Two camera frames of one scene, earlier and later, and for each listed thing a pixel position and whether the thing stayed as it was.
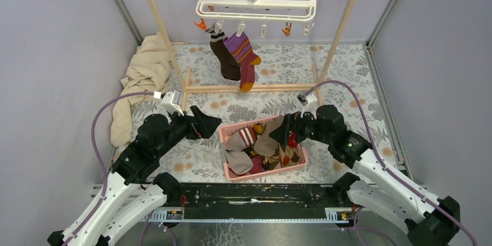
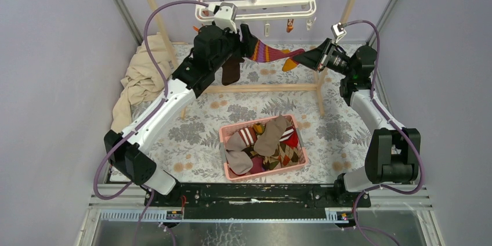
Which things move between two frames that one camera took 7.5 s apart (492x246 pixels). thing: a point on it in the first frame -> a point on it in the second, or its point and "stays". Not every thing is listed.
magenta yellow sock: [257, 165] stays
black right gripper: [292, 123] -> [319, 57]
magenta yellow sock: [241, 49] -> [263, 53]
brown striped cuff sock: [266, 144] stays
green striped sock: [259, 129] stays
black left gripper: [201, 126] -> [240, 49]
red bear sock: [292, 141] stays
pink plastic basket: [222, 138] stays
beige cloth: [151, 71] stays
